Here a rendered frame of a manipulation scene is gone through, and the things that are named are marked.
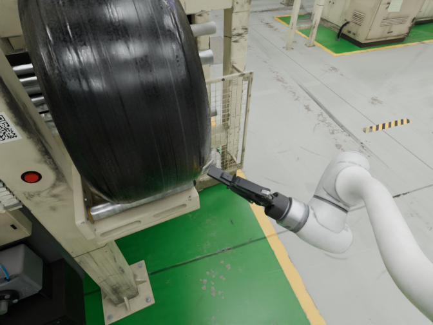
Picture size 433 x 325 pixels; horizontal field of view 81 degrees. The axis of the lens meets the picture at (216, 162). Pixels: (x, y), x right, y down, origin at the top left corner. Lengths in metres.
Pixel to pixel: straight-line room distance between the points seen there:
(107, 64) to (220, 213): 1.52
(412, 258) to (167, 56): 0.53
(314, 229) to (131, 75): 0.58
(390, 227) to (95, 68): 0.59
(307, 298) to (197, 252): 0.70
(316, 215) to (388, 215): 0.22
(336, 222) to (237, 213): 1.19
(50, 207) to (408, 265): 0.89
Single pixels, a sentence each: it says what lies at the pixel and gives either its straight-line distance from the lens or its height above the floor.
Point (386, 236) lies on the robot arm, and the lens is 0.56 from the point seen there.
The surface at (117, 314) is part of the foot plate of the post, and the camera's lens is 1.69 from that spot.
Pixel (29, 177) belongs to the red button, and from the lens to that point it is 0.83.
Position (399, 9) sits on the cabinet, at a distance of 5.13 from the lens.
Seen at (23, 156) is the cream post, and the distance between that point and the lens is 0.79.
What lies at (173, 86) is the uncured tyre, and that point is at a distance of 0.51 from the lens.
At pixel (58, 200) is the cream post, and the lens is 0.91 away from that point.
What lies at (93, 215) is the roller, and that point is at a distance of 0.86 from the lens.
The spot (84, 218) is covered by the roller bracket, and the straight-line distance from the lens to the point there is 0.82.
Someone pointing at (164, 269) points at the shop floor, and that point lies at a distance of 1.72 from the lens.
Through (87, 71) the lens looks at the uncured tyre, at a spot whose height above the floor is 1.37.
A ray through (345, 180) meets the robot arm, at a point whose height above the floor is 1.08.
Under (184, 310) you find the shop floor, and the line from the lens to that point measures 1.63.
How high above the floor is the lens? 1.57
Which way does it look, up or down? 45 degrees down
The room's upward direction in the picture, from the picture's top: straight up
